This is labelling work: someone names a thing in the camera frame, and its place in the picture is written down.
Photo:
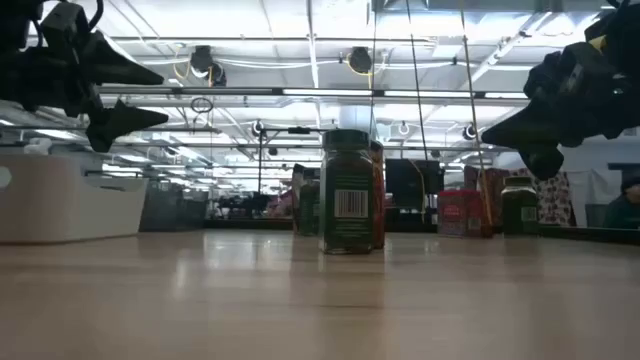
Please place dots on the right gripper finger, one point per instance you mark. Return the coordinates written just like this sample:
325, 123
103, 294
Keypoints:
545, 162
535, 127

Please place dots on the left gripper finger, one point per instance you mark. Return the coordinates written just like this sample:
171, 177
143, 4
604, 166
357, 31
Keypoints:
120, 125
120, 67

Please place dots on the green-lidded glass spice jar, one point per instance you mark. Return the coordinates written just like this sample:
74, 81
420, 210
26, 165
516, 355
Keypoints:
311, 205
520, 210
346, 200

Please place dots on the white plastic bin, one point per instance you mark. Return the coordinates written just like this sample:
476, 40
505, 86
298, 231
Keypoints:
75, 210

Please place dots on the red-lidded spice tin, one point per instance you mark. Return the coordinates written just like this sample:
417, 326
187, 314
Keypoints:
460, 215

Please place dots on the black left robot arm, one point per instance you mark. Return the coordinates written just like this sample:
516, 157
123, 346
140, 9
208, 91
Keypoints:
12, 20

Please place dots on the floral patterned cloth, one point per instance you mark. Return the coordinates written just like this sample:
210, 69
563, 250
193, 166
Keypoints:
555, 205

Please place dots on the white cloth sheet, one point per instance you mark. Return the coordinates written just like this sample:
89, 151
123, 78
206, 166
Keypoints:
595, 187

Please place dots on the small black ceiling reel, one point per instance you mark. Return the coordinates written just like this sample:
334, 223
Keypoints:
257, 128
470, 132

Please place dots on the person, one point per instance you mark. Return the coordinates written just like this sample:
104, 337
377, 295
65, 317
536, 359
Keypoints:
285, 202
625, 210

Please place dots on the black monitor screen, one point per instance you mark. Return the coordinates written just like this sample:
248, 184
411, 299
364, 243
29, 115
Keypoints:
407, 182

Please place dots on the white round column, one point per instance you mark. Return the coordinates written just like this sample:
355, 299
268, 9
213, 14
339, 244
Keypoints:
357, 117

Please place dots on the long overhead light bar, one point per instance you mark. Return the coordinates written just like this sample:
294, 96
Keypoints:
325, 92

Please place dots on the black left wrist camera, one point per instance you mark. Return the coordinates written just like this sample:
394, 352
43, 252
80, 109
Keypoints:
62, 25

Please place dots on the black table frame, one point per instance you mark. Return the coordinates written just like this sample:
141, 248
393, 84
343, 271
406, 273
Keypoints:
415, 226

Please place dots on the black stand frame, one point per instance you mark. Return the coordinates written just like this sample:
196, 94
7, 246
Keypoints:
299, 130

